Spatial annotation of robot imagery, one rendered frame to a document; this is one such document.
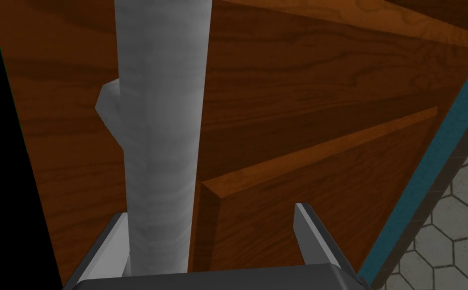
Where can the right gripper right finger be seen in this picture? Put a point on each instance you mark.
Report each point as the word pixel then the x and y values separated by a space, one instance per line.
pixel 315 238

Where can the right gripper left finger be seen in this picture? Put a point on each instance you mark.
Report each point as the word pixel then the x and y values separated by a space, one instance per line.
pixel 111 249

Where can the brown wooden door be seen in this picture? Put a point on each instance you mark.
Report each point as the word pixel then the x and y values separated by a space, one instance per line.
pixel 298 133

